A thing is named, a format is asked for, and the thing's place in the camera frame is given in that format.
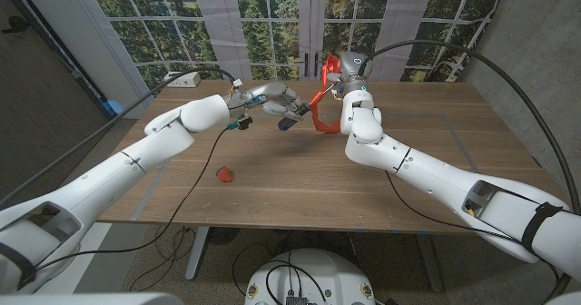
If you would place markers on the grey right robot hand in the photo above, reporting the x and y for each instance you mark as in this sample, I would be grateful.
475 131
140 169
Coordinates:
356 66

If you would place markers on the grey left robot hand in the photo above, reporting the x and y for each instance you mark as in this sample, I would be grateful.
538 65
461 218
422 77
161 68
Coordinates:
281 94

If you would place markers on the orange ribbon with spool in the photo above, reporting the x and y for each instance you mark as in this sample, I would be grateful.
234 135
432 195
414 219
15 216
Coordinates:
333 64

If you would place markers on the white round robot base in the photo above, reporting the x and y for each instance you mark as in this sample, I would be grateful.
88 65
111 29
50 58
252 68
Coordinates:
318 278

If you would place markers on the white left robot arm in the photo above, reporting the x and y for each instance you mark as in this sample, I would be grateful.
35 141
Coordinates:
136 155

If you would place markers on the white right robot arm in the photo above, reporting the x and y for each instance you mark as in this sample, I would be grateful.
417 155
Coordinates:
431 169

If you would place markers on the printed window forest backdrop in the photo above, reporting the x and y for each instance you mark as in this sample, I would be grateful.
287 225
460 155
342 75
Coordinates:
218 23

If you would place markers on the white power strip box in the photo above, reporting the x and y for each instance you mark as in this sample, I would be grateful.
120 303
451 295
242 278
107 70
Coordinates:
186 81

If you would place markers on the small orange red piece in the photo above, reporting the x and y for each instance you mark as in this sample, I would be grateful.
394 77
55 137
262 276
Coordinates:
224 174

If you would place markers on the black round floor disc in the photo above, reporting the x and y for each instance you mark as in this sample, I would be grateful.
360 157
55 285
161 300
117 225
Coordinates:
223 235

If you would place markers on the white table leg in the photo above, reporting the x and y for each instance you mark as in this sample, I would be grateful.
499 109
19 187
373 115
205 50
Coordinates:
197 250

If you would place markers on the grey table leg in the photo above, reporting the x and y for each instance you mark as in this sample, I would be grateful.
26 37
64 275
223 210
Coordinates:
431 264

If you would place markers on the white robot chest shell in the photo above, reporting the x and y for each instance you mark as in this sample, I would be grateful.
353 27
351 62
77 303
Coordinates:
91 299

